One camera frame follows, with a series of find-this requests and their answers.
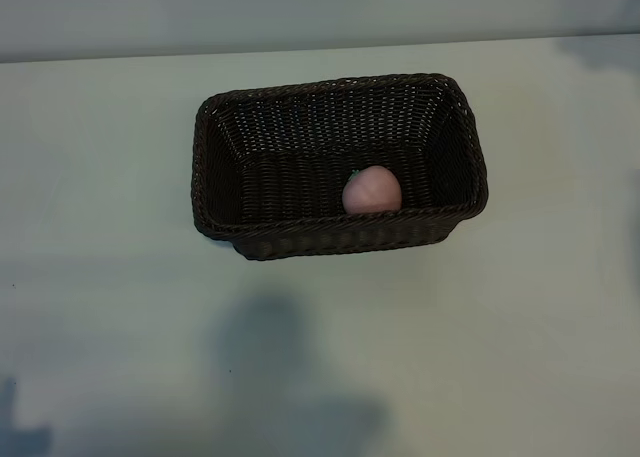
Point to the dark brown wicker basket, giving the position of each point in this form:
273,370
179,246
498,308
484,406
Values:
300,187

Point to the pink peach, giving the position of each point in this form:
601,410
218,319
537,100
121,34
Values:
372,192

